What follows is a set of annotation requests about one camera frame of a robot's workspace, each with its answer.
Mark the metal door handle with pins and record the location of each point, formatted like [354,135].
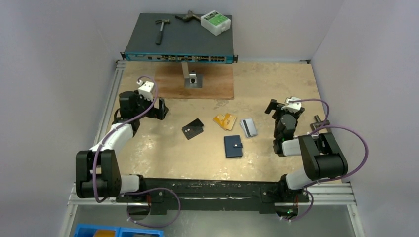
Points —
[318,123]

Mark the blue network switch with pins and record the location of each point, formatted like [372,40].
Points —
[181,42]

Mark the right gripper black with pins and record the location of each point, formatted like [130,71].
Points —
[276,108]

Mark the small black hammer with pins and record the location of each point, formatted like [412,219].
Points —
[162,23]

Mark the white green electrical box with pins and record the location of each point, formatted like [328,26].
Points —
[215,22]

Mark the metal stand bracket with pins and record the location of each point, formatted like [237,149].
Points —
[191,78]

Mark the blue plastic bin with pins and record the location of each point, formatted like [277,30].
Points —
[85,230]

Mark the blue leather card holder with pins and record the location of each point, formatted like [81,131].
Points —
[233,146]

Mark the dark metal tool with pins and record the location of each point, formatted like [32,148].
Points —
[189,16]

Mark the black credit card stack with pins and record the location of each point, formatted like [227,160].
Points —
[193,129]

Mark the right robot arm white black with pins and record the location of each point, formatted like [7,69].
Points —
[322,158]

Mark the brown wooden board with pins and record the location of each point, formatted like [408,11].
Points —
[218,81]

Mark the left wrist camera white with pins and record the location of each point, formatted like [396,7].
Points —
[146,89]

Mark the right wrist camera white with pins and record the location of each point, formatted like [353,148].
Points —
[292,104]

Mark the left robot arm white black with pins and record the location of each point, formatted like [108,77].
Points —
[97,172]

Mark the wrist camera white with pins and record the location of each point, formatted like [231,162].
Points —
[292,104]
[146,89]

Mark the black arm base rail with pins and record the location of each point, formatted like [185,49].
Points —
[213,195]

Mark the aluminium frame rail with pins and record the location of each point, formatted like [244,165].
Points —
[324,194]

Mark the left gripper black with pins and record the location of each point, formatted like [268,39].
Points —
[158,113]

